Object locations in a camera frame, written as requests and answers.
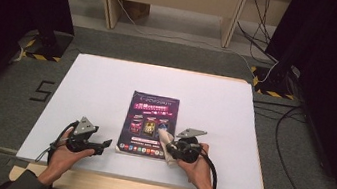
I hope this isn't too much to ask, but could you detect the beige quilted cloth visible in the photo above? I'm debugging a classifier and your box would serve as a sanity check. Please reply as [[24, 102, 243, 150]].
[[152, 128, 184, 169]]

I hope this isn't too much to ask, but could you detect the glossy magazine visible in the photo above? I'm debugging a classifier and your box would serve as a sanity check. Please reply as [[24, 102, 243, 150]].
[[114, 88, 181, 163]]

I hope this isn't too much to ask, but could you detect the thick black cable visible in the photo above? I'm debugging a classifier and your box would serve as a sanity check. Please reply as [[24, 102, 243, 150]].
[[231, 20, 285, 64]]

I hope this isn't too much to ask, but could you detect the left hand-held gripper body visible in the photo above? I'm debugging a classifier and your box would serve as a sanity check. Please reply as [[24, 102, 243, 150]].
[[65, 114, 101, 156]]

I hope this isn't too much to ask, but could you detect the black floor cable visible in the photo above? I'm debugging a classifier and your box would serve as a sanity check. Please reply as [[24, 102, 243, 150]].
[[266, 103, 337, 189], [250, 98, 309, 125]]

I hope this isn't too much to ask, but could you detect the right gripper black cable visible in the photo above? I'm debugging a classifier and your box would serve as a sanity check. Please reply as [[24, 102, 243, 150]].
[[193, 147, 224, 189]]

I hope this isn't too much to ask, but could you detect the person's left hand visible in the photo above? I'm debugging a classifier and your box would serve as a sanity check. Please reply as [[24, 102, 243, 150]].
[[37, 123, 98, 189]]

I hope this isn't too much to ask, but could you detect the black stand base hazard tape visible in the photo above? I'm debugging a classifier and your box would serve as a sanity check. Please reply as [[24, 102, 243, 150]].
[[14, 25, 75, 66], [245, 59, 302, 102]]

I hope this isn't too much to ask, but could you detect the thin black power cable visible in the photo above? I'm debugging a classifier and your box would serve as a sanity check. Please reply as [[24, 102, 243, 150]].
[[245, 0, 279, 45]]

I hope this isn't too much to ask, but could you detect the grey tape strip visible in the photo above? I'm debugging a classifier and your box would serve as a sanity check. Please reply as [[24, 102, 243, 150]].
[[5, 156, 30, 171]]

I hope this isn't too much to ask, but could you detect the white floor cable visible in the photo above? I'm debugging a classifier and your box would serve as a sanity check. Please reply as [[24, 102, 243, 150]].
[[107, 0, 285, 88]]

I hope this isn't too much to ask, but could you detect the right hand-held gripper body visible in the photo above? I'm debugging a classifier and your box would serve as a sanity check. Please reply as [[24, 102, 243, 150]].
[[172, 126, 208, 166]]

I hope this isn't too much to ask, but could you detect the person's right hand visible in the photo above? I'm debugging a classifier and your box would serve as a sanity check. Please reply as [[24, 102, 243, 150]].
[[173, 139, 219, 189]]

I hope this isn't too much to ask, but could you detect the white table sheet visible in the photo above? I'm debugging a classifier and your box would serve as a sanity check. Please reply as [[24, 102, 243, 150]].
[[13, 46, 282, 189]]

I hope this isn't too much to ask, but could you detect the brown cardboard box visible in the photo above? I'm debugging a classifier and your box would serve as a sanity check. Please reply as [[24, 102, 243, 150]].
[[120, 0, 152, 23]]

